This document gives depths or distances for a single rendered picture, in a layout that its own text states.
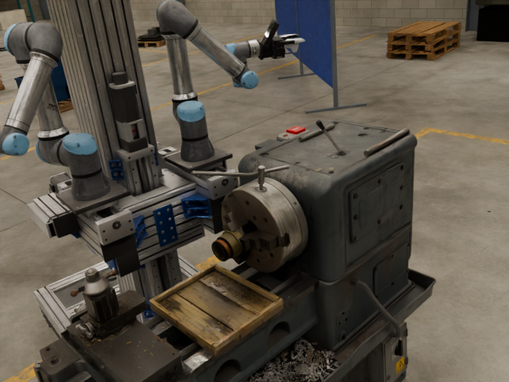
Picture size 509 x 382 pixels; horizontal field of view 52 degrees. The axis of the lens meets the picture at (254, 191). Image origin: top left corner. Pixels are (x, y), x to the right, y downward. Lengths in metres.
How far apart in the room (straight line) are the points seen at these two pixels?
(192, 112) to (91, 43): 0.47
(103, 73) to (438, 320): 2.17
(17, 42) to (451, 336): 2.47
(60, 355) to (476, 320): 2.22
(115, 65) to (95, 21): 0.18
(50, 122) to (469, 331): 2.33
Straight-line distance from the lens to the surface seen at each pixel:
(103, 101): 2.22
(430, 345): 2.98
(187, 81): 2.33
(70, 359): 1.73
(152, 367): 1.51
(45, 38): 1.96
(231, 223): 1.75
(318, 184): 1.73
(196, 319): 1.76
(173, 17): 2.17
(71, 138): 2.07
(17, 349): 3.44
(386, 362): 2.38
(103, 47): 2.20
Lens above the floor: 1.97
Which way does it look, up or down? 25 degrees down
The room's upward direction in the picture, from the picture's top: 6 degrees counter-clockwise
